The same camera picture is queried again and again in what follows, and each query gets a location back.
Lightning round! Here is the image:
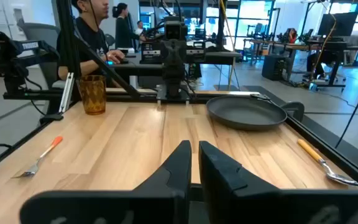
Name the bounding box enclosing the black table clamp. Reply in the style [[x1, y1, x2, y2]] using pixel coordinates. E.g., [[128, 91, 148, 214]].
[[280, 101, 306, 123]]

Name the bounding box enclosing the black desk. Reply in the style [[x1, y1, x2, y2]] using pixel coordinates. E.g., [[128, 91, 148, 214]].
[[109, 50, 244, 77]]

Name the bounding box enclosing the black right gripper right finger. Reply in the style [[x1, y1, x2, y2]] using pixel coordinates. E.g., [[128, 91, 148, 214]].
[[198, 140, 358, 224]]

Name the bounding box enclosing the amber textured glass cup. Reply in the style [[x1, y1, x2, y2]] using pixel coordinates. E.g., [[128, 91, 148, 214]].
[[78, 75, 108, 116]]

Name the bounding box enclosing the orange-handled metal fork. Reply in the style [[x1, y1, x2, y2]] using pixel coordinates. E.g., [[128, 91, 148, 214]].
[[11, 135, 64, 179]]

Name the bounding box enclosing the grey office chair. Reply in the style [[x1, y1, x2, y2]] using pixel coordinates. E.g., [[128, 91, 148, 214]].
[[16, 21, 62, 90]]

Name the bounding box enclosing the black control box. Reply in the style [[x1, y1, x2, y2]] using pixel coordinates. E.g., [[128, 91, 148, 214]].
[[140, 40, 164, 65], [186, 41, 206, 63]]

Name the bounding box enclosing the black computer monitor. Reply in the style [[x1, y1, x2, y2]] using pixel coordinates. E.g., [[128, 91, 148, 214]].
[[317, 11, 358, 38]]

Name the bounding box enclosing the yellow hanging cable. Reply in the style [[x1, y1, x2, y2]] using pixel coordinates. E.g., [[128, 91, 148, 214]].
[[218, 0, 237, 91]]

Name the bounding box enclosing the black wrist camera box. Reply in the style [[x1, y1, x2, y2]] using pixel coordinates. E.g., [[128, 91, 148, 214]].
[[163, 19, 188, 42]]

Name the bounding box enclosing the yellow-handled metal spoon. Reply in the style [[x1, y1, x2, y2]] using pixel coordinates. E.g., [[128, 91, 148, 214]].
[[296, 138, 358, 187]]

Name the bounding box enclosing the black frame post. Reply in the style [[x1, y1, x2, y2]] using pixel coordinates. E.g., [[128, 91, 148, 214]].
[[55, 0, 82, 103]]

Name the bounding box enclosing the black diagonal frame brace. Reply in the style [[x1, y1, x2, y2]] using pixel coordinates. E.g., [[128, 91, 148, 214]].
[[73, 27, 142, 100]]

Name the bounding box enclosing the person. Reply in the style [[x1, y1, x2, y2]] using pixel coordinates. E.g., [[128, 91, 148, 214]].
[[112, 2, 147, 49], [134, 20, 145, 35], [57, 0, 126, 82], [286, 27, 298, 44]]

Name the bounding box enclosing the dark grey round plate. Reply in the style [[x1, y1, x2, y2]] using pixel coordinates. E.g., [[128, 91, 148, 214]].
[[206, 95, 288, 132]]

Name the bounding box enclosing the white aluminium bar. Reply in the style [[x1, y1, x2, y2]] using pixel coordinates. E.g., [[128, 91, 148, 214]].
[[58, 72, 75, 114]]

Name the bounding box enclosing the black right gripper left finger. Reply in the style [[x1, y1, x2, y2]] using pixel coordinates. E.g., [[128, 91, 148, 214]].
[[19, 139, 193, 224]]

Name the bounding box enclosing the black thin cable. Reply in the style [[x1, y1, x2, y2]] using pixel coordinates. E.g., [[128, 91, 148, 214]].
[[335, 70, 358, 149]]

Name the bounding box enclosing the black computer tower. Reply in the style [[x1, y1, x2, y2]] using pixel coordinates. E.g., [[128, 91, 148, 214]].
[[261, 54, 293, 82]]

